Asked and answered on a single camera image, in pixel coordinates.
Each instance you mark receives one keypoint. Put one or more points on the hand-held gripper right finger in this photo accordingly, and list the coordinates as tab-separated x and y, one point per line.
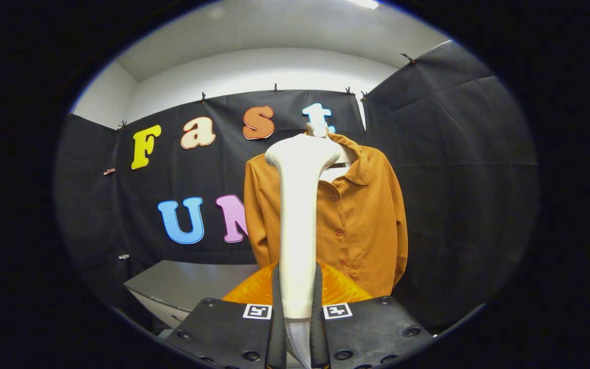
372	333

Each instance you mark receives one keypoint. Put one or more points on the white clothes form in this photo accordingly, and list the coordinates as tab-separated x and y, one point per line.
337	174

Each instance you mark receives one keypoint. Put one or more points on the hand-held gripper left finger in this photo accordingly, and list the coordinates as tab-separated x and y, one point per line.
233	333

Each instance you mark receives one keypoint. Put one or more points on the orange button shirt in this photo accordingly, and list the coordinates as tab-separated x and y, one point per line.
366	220

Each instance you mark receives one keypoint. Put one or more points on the long ceiling light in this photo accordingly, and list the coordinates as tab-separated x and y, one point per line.
364	3

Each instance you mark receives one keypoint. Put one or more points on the grey cabinet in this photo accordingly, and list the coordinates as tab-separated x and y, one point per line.
187	282

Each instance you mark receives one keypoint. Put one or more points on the white garment steamer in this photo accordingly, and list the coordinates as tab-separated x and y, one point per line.
299	215

